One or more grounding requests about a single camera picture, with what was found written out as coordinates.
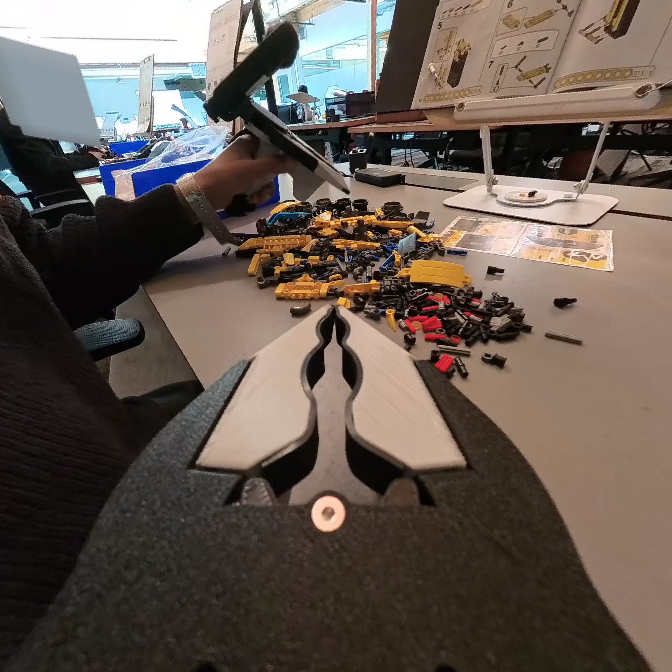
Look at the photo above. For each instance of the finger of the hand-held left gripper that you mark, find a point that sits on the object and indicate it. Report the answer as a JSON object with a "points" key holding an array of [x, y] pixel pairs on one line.
{"points": [[315, 165], [317, 152]]}

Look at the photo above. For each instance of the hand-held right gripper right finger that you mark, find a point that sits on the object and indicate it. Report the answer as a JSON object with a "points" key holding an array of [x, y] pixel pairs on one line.
{"points": [[404, 414]]}

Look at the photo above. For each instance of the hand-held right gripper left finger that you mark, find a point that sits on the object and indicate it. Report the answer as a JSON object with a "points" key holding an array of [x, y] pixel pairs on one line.
{"points": [[257, 414]]}

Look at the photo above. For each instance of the yellow holed connector assembly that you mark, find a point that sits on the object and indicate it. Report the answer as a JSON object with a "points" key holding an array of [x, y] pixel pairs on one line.
{"points": [[309, 290]]}

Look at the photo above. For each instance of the yellow curved panel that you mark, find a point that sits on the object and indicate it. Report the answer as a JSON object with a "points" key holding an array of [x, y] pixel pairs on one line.
{"points": [[435, 273]]}

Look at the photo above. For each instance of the grey curved elbow piece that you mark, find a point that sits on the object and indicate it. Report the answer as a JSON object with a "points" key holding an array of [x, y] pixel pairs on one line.
{"points": [[299, 309]]}

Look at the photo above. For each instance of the person's left forearm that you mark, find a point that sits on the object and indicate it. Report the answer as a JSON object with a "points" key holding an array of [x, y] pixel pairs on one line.
{"points": [[131, 236]]}

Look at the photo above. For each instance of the person's left hand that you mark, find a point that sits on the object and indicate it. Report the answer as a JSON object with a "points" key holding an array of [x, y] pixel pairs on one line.
{"points": [[231, 173]]}

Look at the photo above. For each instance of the cardboard sheet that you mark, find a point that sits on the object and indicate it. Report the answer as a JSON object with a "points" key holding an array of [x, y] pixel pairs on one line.
{"points": [[146, 94], [223, 42]]}

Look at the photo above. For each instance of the small black box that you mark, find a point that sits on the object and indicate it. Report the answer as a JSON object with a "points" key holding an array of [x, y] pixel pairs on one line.
{"points": [[358, 159]]}

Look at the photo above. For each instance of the teal openwork blade piece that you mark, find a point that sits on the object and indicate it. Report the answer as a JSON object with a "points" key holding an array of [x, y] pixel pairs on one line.
{"points": [[286, 212]]}

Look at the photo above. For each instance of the flat black adapter box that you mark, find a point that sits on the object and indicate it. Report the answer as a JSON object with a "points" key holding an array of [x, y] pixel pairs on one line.
{"points": [[380, 177]]}

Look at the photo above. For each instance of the long yellow holed beam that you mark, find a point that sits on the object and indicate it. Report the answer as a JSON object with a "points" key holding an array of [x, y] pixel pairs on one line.
{"points": [[275, 243]]}

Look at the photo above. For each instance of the clear plastic bag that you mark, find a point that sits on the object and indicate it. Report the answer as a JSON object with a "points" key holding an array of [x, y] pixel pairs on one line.
{"points": [[194, 141]]}

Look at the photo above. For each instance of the pile of mixed building pieces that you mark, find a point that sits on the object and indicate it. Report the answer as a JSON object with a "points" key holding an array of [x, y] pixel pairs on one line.
{"points": [[294, 262]]}

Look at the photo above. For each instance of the person's dark trousers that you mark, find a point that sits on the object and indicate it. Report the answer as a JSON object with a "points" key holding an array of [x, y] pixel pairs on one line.
{"points": [[157, 401]]}

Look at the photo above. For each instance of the pile of black red pins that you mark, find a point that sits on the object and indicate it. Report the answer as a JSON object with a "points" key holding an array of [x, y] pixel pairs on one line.
{"points": [[472, 320]]}

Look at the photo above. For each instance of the dark grey slanted panel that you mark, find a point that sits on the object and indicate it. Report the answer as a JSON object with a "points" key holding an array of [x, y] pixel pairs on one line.
{"points": [[408, 246]]}

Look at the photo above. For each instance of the blue plastic bin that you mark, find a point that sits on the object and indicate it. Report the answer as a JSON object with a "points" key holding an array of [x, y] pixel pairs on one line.
{"points": [[107, 181], [157, 181]]}

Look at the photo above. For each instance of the black chair armrest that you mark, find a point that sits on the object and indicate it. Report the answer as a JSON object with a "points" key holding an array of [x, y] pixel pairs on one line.
{"points": [[115, 333]]}

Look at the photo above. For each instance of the grey axle rod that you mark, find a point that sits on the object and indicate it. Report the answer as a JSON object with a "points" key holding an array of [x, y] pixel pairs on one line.
{"points": [[563, 337]]}

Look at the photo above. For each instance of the yellow grey sticker sheet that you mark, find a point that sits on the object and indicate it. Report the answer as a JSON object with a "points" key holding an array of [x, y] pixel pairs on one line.
{"points": [[525, 244]]}

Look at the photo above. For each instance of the open instruction booklet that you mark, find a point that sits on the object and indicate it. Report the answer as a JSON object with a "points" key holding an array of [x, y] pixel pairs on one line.
{"points": [[525, 52]]}

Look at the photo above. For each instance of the black office chair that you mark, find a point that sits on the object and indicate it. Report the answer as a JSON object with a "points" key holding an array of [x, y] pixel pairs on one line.
{"points": [[57, 206]]}

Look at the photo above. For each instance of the book stand with white base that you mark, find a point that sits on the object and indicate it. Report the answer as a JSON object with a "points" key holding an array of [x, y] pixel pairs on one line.
{"points": [[551, 207]]}

